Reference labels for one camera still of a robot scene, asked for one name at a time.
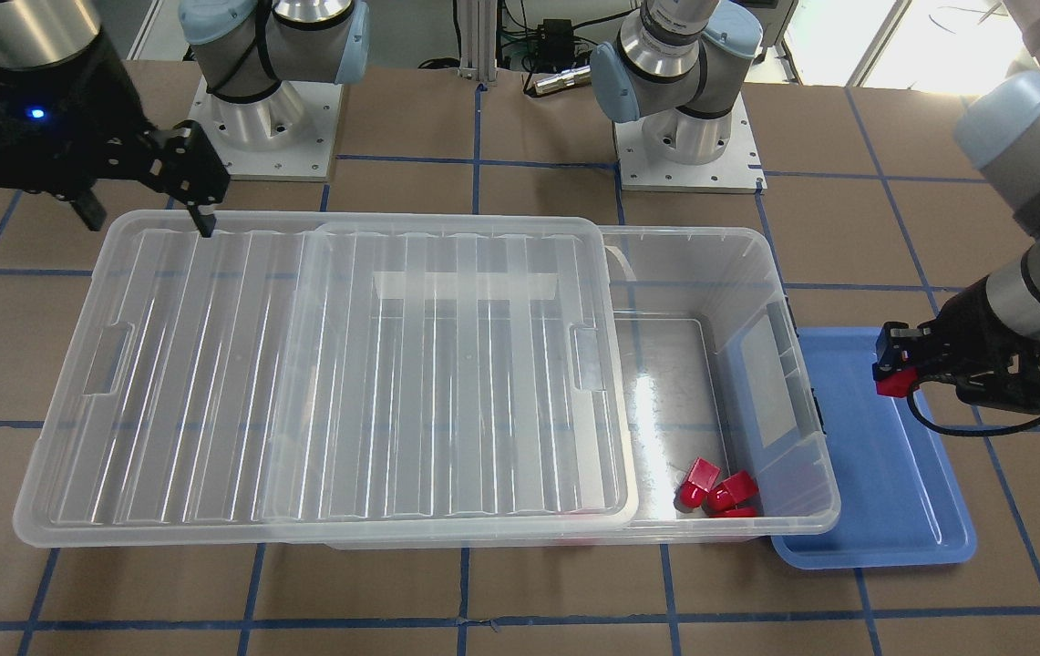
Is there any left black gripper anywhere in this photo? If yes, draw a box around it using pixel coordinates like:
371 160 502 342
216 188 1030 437
875 280 1040 415

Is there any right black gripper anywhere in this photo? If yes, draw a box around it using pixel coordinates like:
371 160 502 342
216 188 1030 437
0 41 231 238

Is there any red block from tray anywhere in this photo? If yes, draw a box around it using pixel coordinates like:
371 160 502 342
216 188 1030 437
875 368 917 399

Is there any clear plastic box lid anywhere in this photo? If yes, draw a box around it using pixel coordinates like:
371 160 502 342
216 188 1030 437
14 210 639 548

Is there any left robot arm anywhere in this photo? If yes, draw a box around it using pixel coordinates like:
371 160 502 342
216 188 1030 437
589 1 1040 415

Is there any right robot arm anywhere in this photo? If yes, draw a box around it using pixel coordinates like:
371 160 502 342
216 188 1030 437
0 1 231 237

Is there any clear plastic storage box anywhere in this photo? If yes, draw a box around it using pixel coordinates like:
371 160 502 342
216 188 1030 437
319 226 842 550

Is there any blue plastic tray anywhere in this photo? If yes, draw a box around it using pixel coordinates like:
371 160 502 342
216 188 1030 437
771 327 978 570

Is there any red block under lid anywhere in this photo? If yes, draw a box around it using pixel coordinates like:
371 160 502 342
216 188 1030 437
711 506 758 518

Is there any red block cluster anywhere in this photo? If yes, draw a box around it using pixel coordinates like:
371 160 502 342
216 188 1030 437
682 457 721 491
705 472 758 516
676 481 710 511

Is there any red block upper cluster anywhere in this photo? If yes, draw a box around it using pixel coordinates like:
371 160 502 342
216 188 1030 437
682 457 721 491

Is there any silver cylinder connector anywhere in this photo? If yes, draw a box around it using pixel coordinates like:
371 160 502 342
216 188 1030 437
523 65 592 98

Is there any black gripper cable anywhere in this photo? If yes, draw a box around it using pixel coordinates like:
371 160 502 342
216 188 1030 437
904 387 1040 436

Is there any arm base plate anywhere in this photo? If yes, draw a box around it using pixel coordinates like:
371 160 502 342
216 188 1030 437
188 78 347 182
613 96 768 194

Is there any aluminium profile post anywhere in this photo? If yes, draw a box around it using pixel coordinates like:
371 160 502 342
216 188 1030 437
453 0 499 87

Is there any black cables bundle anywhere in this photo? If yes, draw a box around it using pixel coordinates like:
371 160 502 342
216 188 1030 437
497 0 639 74

